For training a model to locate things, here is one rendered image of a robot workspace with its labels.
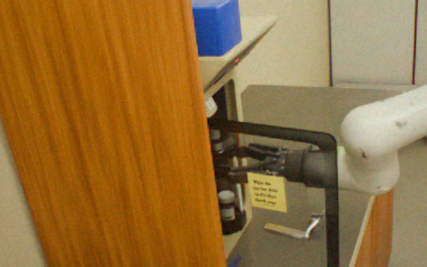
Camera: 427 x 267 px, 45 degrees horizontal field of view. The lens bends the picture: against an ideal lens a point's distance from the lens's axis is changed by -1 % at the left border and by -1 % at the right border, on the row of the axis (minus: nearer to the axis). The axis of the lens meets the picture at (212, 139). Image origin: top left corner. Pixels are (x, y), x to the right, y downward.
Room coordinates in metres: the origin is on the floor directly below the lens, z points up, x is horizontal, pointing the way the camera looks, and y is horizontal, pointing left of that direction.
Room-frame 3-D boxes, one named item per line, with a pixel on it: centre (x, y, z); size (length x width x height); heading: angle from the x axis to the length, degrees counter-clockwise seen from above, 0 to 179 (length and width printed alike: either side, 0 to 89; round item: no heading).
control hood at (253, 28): (1.08, -0.06, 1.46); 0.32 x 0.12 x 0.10; 153
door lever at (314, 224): (0.81, -0.13, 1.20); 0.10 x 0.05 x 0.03; 55
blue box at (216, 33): (0.99, -0.02, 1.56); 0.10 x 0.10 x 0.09; 63
